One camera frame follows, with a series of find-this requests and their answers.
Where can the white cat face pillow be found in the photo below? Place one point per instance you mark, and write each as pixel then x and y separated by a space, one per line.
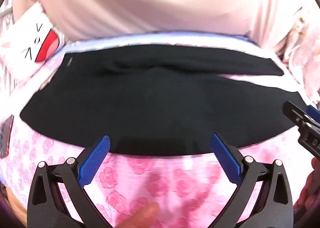
pixel 27 45

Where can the person's right hand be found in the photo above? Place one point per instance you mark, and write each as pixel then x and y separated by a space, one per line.
pixel 308 194

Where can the smartphone in pink case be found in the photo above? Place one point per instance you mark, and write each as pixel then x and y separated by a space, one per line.
pixel 5 134

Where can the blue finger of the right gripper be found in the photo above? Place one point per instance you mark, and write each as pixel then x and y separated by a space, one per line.
pixel 313 113

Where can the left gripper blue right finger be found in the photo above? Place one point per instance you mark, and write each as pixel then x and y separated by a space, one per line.
pixel 229 158

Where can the black pants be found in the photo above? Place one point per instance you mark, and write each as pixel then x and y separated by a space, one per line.
pixel 159 100

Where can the pale floral blanket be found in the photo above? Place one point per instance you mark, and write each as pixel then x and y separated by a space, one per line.
pixel 300 52

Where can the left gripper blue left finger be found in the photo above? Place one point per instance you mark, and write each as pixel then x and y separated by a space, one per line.
pixel 90 160

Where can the person's left hand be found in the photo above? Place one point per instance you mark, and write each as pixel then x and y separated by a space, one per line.
pixel 143 218

